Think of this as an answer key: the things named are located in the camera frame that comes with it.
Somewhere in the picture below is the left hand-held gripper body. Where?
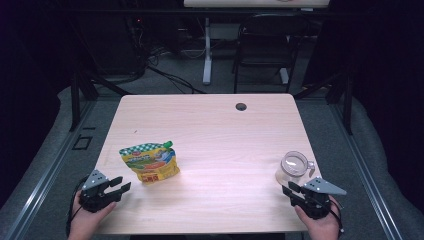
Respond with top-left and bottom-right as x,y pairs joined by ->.
78,169 -> 123,214

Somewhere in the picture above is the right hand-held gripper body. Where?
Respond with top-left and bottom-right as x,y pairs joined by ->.
289,177 -> 348,220

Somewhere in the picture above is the clear plastic jar with lid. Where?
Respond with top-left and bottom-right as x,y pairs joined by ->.
275,150 -> 316,188

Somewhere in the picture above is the yellow seasoning pouch green spout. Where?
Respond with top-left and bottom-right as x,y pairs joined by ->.
118,140 -> 181,184

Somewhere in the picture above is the person's left hand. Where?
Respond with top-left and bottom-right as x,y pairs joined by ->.
68,191 -> 118,240

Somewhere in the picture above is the person's right hand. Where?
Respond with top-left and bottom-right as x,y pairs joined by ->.
294,195 -> 342,240

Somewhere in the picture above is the black metal stand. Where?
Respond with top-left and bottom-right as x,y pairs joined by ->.
69,71 -> 131,132
293,71 -> 354,135

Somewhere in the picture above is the black equipment cabinet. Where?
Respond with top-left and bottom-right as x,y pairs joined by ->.
99,13 -> 148,76

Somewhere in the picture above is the black chair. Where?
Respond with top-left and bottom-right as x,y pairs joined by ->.
232,13 -> 309,94

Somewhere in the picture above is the white desk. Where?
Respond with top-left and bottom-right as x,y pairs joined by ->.
183,0 -> 331,86

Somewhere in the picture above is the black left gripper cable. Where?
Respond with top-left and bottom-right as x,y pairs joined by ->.
65,174 -> 91,236

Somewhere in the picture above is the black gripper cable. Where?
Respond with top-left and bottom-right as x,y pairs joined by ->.
65,174 -> 91,236
329,199 -> 345,234

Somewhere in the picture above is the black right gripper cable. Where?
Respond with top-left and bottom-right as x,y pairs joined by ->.
329,199 -> 345,234

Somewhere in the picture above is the aluminium floor rail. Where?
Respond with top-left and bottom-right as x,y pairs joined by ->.
328,103 -> 406,240
0,99 -> 98,240

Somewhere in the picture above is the black floor cable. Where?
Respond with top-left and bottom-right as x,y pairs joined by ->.
146,64 -> 206,95

